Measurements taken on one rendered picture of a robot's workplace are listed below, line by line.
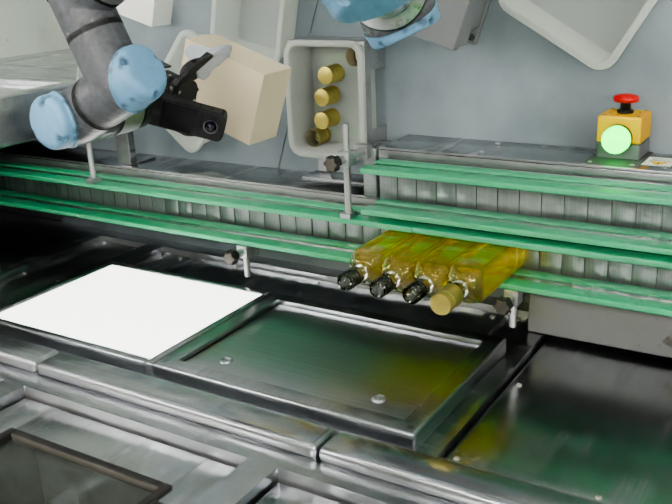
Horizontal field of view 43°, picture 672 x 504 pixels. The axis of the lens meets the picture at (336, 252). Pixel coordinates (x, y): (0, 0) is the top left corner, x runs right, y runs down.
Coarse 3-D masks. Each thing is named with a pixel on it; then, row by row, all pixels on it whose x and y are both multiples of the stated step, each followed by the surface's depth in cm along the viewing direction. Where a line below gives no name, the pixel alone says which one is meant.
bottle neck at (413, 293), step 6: (420, 276) 133; (414, 282) 131; (420, 282) 131; (426, 282) 131; (408, 288) 129; (414, 288) 129; (420, 288) 130; (426, 288) 131; (432, 288) 133; (402, 294) 130; (408, 294) 131; (414, 294) 132; (420, 294) 129; (426, 294) 131; (408, 300) 130; (414, 300) 129
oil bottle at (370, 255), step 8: (384, 232) 149; (392, 232) 149; (400, 232) 149; (376, 240) 145; (384, 240) 145; (392, 240) 145; (400, 240) 145; (408, 240) 146; (360, 248) 142; (368, 248) 142; (376, 248) 141; (384, 248) 141; (392, 248) 142; (352, 256) 140; (360, 256) 139; (368, 256) 139; (376, 256) 139; (384, 256) 140; (352, 264) 140; (368, 264) 138; (376, 264) 138; (368, 272) 138; (376, 272) 139; (368, 280) 139
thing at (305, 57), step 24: (288, 48) 163; (312, 48) 169; (336, 48) 166; (360, 48) 156; (312, 72) 170; (360, 72) 157; (288, 96) 167; (312, 96) 172; (360, 96) 158; (288, 120) 168; (312, 120) 173; (360, 120) 160; (336, 144) 171
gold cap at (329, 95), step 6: (318, 90) 166; (324, 90) 165; (330, 90) 166; (336, 90) 168; (318, 96) 166; (324, 96) 166; (330, 96) 166; (336, 96) 167; (318, 102) 167; (324, 102) 166; (330, 102) 167; (336, 102) 169
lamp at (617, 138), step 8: (608, 128) 136; (616, 128) 135; (624, 128) 136; (608, 136) 136; (616, 136) 135; (624, 136) 135; (608, 144) 136; (616, 144) 135; (624, 144) 135; (616, 152) 136
